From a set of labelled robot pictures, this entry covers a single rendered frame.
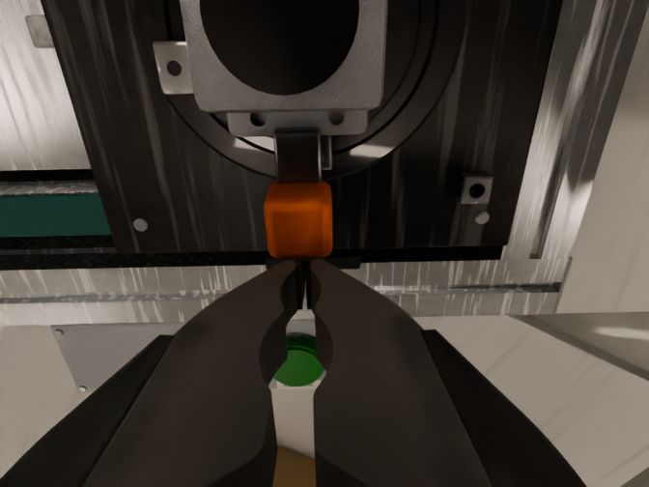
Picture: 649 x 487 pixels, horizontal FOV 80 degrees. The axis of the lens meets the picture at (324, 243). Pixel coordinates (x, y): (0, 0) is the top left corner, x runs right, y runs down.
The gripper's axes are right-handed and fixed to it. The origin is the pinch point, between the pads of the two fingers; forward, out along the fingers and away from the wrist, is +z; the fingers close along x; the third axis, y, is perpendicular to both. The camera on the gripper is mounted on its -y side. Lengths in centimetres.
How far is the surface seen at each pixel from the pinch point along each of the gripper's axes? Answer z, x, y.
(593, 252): 21.1, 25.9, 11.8
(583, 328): 107, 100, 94
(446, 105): 10.1, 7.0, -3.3
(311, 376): 9.9, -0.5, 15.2
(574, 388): 21.2, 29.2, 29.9
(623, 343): 107, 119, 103
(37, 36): 10.5, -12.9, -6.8
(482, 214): 10.0, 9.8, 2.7
